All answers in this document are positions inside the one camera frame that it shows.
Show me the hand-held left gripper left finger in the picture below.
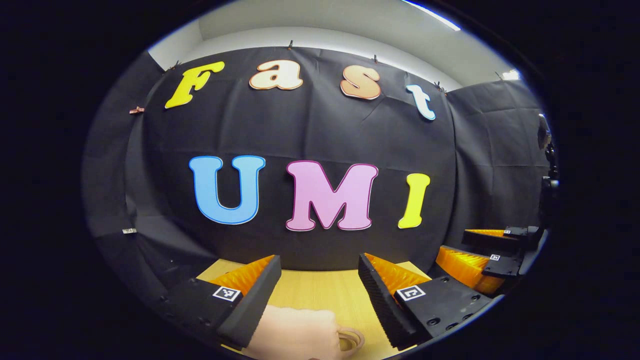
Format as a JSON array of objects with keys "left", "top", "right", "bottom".
[{"left": 161, "top": 254, "right": 282, "bottom": 350}]

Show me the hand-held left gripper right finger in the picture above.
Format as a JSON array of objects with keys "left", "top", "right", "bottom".
[{"left": 357, "top": 252, "right": 504, "bottom": 352}]

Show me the pink suitcase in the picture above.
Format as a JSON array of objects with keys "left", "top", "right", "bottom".
[{"left": 242, "top": 304, "right": 366, "bottom": 360}]

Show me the black backdrop cloth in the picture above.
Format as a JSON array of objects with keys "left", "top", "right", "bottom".
[{"left": 82, "top": 46, "right": 551, "bottom": 301}]

